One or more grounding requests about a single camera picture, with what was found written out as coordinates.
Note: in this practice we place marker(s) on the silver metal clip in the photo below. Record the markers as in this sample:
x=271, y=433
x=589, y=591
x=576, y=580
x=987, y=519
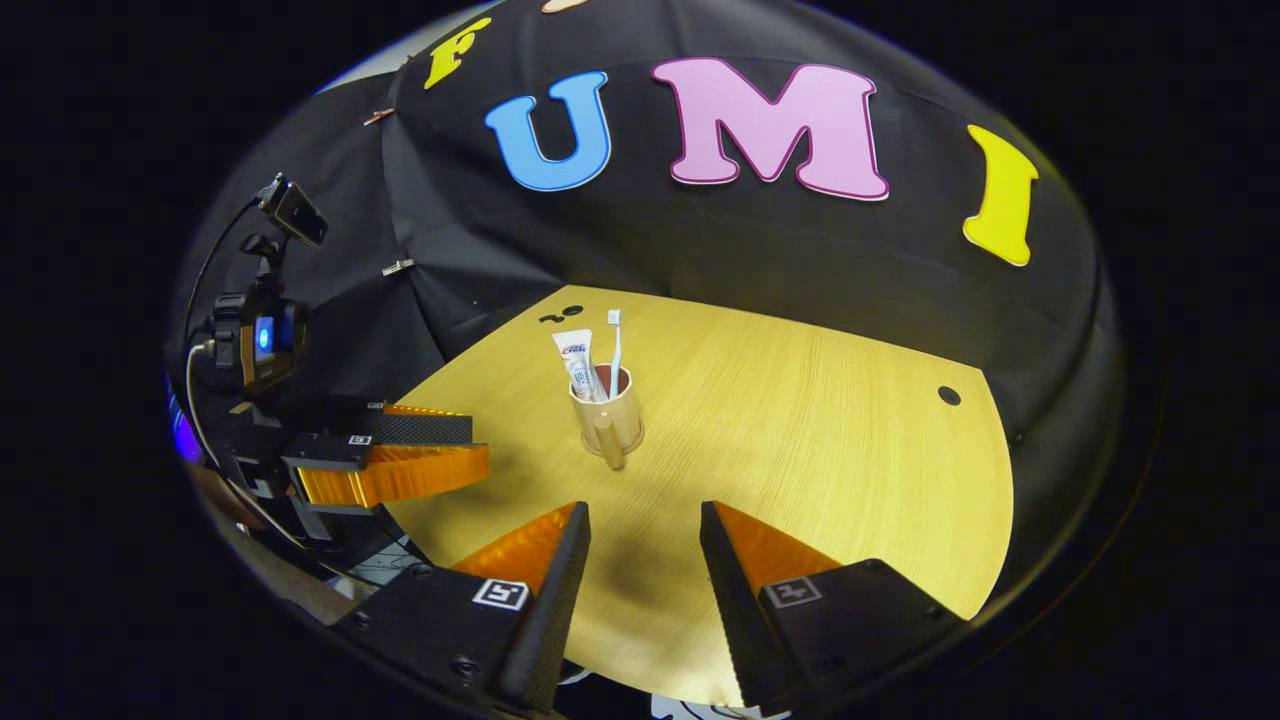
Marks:
x=397, y=267

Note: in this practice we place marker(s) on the copper metal clip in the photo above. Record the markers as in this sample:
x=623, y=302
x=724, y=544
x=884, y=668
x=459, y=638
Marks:
x=378, y=116

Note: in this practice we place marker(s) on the black backdrop cloth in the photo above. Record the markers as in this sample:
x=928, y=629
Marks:
x=760, y=245

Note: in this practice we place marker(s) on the beige cup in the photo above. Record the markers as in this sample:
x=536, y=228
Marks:
x=622, y=427

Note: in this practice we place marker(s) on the white toothpaste tube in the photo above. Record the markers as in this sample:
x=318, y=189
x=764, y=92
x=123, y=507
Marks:
x=575, y=355

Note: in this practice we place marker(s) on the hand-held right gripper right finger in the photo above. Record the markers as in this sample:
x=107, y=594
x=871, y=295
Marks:
x=730, y=600

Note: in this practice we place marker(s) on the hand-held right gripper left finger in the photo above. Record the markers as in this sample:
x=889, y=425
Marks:
x=555, y=600

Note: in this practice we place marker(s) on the dark patterned clothing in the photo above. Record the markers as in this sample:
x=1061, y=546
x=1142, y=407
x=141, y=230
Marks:
x=700, y=712

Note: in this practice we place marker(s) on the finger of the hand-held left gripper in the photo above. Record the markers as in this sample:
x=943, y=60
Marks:
x=420, y=430
x=400, y=475

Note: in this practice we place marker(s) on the light blue toothbrush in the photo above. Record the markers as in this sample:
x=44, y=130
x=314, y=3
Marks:
x=614, y=350

